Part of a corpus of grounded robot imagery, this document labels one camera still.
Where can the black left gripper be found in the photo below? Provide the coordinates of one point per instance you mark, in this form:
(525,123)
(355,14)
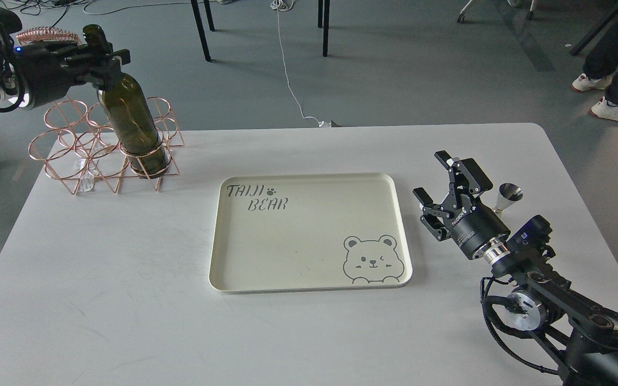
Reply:
(49,69)

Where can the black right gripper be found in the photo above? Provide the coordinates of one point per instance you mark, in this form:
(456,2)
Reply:
(462,216)

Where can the dark green wine bottle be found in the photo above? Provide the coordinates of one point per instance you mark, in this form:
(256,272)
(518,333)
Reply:
(126,108)

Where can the silver metal jigger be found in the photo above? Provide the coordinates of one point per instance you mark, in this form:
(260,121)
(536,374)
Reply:
(508,195)

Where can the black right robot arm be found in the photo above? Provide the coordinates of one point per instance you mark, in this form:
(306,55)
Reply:
(524,297)

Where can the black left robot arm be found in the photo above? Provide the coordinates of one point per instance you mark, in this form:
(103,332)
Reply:
(13,35)

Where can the cream bear serving tray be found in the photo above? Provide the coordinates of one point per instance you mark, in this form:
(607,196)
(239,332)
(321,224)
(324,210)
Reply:
(308,232)

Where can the copper wire wine rack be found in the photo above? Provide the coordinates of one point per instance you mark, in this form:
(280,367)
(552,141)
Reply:
(89,150)

